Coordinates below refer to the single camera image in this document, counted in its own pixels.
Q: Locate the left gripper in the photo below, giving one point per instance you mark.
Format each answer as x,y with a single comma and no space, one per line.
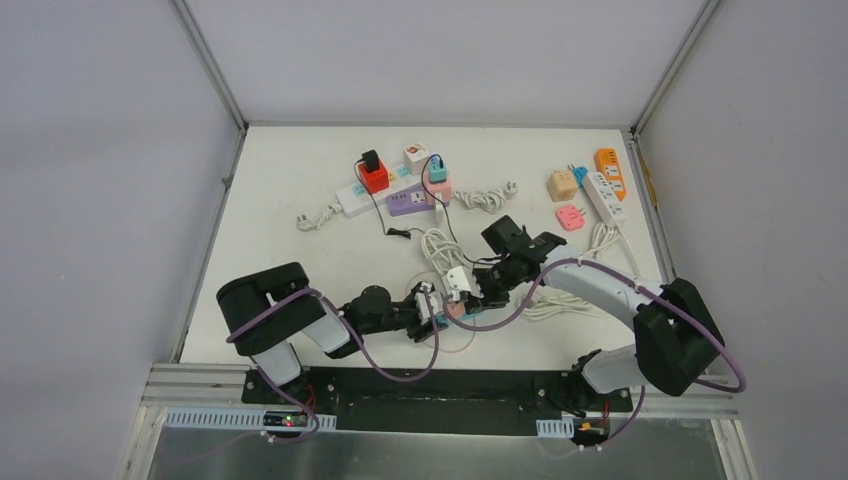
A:
422,333

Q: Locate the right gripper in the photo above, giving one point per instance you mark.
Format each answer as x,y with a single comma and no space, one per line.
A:
487,301

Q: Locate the pink cube socket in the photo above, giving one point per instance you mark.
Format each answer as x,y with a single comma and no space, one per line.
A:
442,190

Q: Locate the purple power strip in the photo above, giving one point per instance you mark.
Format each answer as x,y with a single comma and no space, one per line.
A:
409,201

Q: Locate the teal charger plug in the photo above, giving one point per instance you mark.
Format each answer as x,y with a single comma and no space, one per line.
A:
437,171

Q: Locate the teal power strip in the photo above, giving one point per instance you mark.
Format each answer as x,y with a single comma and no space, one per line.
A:
444,323

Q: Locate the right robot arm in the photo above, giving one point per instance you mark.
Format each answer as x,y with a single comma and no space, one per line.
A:
675,338

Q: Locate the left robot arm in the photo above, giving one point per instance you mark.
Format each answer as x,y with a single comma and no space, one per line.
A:
264,310

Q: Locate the red cube socket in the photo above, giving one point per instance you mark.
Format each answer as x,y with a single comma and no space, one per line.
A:
376,181

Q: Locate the white cube socket with picture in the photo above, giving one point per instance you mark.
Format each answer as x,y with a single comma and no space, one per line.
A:
415,157

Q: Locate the white flat adapter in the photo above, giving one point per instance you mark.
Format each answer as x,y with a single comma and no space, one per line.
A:
440,215

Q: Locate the pink flat adapter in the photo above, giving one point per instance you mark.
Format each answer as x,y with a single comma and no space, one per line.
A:
570,217

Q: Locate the beige cube adapter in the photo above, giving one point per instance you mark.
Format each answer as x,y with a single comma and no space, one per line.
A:
562,186

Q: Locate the white power strip right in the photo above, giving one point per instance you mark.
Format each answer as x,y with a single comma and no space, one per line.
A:
604,199

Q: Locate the small blue adapter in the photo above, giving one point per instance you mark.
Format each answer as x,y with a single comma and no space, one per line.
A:
579,173

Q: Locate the black charger on red cube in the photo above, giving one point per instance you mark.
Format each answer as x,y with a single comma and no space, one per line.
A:
370,161

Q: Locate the orange power strip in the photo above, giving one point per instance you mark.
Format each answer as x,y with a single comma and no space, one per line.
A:
608,164

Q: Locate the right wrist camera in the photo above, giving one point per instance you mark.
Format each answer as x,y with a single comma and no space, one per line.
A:
460,284

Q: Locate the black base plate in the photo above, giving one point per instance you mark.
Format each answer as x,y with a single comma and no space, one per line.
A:
470,402

